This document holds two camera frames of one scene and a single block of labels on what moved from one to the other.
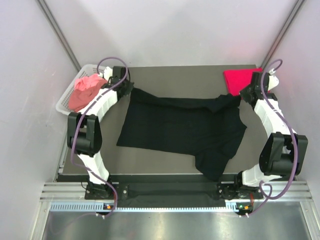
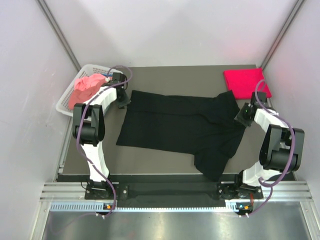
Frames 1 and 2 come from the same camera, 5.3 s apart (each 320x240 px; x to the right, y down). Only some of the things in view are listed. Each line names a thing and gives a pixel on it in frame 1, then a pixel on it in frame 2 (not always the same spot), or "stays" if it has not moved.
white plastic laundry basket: [62, 105] stays
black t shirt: [205, 127] stays
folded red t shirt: [237, 80] stays
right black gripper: [243, 94] -> [240, 118]
